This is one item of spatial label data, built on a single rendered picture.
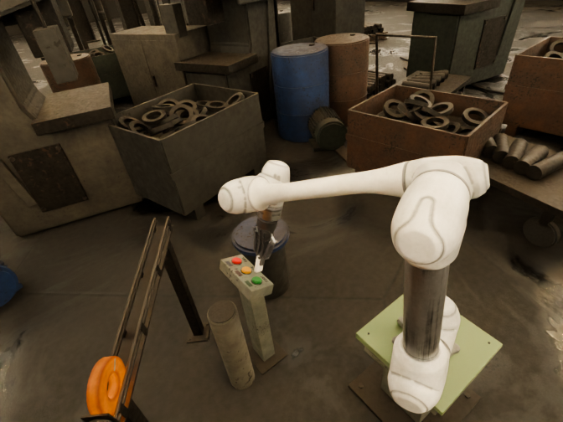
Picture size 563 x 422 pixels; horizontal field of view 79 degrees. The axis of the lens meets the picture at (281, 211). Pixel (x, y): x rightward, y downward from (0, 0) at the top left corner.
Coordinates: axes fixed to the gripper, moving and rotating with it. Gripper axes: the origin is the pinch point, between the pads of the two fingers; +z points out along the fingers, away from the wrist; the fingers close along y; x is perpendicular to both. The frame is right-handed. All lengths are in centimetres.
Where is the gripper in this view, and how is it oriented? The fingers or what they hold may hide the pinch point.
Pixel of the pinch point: (259, 263)
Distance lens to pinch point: 135.0
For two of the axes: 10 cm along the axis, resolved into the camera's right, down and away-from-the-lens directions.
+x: 7.7, -1.3, 6.3
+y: 6.1, 4.2, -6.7
